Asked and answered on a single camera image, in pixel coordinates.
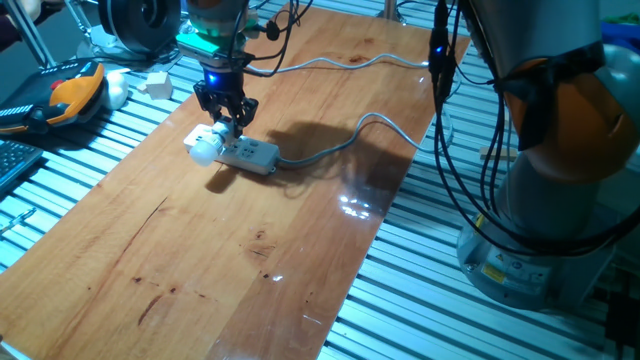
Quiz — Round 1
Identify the wooden pole on metal foot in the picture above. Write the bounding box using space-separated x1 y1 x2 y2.
375 0 407 25

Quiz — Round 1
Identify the orange wooden board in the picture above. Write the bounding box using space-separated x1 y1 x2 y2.
0 3 471 360

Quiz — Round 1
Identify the black keyboard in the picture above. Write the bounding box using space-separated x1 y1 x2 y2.
0 138 45 194

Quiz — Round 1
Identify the small metal tool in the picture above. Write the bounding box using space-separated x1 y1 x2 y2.
0 207 37 236

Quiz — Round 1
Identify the white power strip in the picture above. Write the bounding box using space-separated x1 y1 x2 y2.
183 123 281 176

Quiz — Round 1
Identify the black and orange teach pendant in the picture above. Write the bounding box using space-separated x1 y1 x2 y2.
0 58 107 136

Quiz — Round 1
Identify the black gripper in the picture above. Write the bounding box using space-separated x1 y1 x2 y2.
193 65 260 139

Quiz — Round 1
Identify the slanted support pole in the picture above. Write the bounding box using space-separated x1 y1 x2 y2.
7 0 56 69

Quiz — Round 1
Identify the operator bare hand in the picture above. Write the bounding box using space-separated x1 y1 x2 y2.
17 0 46 21

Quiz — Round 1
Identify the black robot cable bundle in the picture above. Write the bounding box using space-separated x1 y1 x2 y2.
227 0 640 259

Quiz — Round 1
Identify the grey power strip cable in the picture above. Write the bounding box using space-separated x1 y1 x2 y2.
247 52 459 169

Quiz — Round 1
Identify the pale wooden block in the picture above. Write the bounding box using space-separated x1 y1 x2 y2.
144 71 174 101

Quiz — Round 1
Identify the black filament spool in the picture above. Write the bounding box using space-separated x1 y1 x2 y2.
97 0 182 55

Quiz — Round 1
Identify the small wooden piece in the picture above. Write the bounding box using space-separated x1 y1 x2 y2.
478 145 519 161

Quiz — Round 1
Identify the blue bag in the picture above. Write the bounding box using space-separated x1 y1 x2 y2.
599 14 640 46

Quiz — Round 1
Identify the white egg-shaped object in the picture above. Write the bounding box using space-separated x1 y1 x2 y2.
102 69 130 111

